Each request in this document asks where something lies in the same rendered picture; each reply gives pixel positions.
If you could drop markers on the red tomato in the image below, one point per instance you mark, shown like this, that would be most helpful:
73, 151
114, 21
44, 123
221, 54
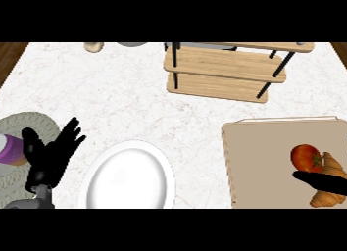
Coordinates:
307, 158

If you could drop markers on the beige rounded object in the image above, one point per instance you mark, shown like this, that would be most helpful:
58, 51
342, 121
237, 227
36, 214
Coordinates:
94, 46

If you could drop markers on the wooden tiered shelf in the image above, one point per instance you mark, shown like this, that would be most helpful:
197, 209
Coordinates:
225, 70

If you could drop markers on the grey woven placemat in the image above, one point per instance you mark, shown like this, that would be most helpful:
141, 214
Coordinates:
12, 176

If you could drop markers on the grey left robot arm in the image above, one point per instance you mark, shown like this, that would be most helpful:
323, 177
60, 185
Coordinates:
35, 198

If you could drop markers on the beige tray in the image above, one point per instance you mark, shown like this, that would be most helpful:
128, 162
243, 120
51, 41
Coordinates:
279, 163

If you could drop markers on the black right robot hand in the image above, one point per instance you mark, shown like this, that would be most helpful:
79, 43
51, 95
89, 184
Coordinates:
332, 183

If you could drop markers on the grey rounded object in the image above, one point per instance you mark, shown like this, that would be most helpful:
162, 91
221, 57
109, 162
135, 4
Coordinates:
132, 43

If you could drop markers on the white oval plate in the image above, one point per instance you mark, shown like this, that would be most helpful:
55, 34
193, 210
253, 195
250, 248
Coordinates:
128, 176

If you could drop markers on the golden brown croissant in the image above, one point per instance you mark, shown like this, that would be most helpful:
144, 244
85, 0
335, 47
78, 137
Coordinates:
332, 183

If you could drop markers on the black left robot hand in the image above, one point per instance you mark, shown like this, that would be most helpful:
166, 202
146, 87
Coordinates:
49, 157

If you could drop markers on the purple can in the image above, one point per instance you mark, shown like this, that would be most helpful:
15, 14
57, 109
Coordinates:
7, 150

